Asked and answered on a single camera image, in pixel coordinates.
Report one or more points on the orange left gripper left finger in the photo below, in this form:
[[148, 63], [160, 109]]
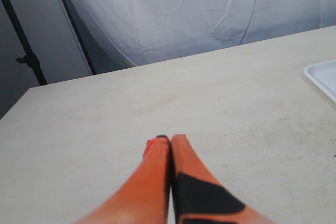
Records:
[[144, 197]]

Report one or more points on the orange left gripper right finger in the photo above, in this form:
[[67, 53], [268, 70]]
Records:
[[198, 197]]

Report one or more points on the white rectangular plastic tray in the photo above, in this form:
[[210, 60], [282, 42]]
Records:
[[322, 75]]

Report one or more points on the white backdrop curtain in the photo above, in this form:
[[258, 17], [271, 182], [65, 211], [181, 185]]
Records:
[[139, 32]]

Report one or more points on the black backdrop stand pole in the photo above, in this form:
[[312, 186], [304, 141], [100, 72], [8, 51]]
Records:
[[30, 58]]

